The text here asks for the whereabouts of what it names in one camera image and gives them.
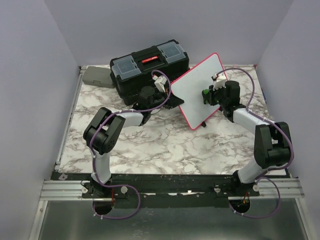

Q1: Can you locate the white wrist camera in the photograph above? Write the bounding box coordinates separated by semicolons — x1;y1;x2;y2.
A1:
152;75;167;93
211;72;227;91

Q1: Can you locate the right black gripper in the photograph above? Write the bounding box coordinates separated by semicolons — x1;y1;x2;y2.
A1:
205;83;229;107

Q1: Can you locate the aluminium frame rail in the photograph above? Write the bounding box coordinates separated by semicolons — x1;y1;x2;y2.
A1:
29;66;87;240

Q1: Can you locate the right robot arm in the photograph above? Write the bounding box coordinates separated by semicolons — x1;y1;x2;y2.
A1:
201;80;294;196

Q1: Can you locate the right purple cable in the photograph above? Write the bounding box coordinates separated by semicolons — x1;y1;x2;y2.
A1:
212;67;295;219

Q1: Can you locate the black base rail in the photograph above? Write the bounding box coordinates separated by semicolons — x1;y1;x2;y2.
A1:
51;172;260;209

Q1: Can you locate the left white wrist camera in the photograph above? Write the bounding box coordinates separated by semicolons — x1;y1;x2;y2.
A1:
152;75;167;93

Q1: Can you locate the grey plastic case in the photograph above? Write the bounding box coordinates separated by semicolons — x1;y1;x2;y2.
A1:
82;66;115;89

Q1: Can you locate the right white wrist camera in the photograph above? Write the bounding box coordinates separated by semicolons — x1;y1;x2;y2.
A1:
211;72;227;91

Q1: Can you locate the green black whiteboard eraser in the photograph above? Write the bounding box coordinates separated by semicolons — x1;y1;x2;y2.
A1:
201;89;210;102

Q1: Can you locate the pink framed whiteboard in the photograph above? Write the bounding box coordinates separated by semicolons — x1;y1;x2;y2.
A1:
171;52;223;130

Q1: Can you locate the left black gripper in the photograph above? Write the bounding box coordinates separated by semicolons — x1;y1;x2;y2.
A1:
148;88;185;112

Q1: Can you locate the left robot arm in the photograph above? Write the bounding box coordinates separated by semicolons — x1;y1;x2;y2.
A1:
83;86;185;198

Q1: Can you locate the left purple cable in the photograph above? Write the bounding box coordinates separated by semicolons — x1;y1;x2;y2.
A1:
89;69;172;221

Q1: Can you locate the black plastic toolbox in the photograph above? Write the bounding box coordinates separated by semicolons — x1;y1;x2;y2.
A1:
109;39;190;106

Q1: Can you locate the purple cable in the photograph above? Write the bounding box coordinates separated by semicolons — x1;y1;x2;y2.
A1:
89;69;172;221
212;67;295;219

